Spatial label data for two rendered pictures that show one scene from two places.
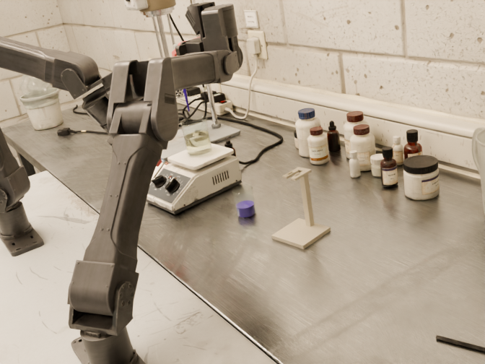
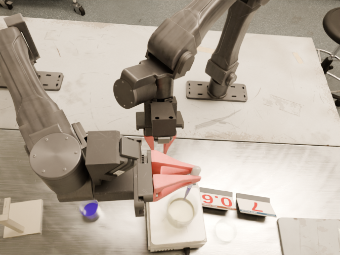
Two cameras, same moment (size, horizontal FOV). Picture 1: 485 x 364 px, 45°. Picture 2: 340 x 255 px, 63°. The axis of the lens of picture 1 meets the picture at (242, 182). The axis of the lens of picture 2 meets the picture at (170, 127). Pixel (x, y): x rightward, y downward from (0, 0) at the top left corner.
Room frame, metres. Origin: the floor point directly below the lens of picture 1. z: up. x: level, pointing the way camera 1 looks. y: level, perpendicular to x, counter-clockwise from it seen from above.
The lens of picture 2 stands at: (1.34, -0.08, 1.62)
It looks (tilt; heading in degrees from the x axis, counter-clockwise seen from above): 59 degrees down; 114
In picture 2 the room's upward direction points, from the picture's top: 8 degrees clockwise
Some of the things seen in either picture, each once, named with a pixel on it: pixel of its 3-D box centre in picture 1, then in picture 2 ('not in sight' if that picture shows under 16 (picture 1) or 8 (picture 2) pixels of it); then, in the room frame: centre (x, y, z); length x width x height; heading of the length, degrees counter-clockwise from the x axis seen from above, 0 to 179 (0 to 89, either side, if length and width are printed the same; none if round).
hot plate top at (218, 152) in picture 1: (200, 155); (176, 214); (1.31, 0.09, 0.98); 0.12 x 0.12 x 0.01; 36
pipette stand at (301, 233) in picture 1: (296, 204); (13, 211); (1.00, -0.09, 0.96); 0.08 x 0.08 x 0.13; 40
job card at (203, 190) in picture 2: not in sight; (216, 198); (1.38, 0.19, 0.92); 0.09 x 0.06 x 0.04; 23
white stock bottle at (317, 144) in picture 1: (317, 145); not in sight; (1.35, -0.20, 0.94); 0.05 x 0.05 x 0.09
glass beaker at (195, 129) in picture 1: (197, 137); (179, 211); (1.31, 0.08, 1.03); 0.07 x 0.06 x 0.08; 34
